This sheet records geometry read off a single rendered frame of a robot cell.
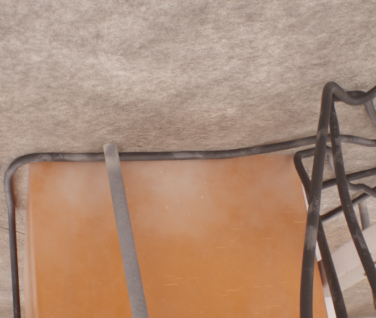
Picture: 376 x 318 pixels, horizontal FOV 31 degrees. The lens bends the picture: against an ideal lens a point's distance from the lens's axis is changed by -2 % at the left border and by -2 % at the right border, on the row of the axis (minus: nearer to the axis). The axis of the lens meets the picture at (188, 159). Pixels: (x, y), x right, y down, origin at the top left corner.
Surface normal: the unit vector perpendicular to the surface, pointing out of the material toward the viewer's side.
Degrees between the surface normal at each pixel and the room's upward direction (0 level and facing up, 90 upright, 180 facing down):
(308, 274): 108
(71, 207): 90
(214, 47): 0
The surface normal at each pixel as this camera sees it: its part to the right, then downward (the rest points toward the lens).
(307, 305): 0.02, -0.62
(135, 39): 0.13, 0.91
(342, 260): -0.95, 0.00
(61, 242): 0.23, -0.43
